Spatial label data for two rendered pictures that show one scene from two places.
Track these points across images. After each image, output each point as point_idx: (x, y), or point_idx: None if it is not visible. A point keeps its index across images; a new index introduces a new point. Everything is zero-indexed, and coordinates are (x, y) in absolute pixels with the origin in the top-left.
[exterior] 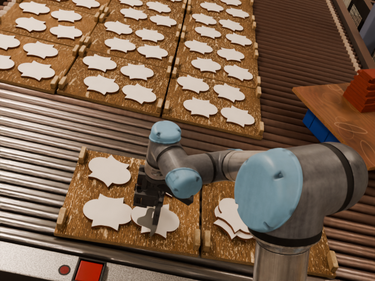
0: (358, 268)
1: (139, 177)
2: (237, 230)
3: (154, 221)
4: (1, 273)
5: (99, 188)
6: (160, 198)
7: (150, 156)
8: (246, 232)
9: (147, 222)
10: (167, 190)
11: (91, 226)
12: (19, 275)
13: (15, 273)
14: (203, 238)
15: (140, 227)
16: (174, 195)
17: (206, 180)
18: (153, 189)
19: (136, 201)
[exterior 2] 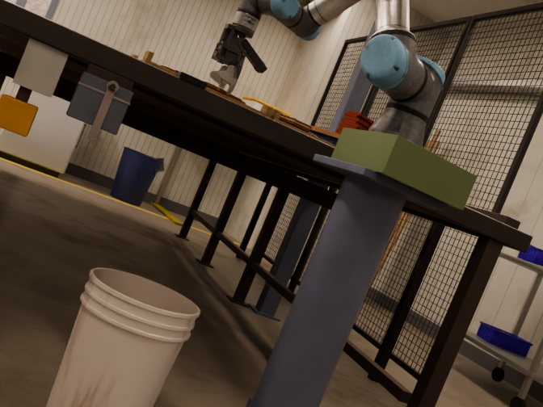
0: None
1: (229, 27)
2: (296, 119)
3: (236, 74)
4: (113, 53)
5: None
6: (243, 53)
7: (246, 2)
8: (304, 123)
9: (228, 77)
10: (248, 48)
11: (176, 69)
12: (132, 58)
13: (128, 55)
14: (271, 112)
15: (216, 90)
16: (253, 57)
17: (296, 14)
18: (236, 47)
19: (221, 53)
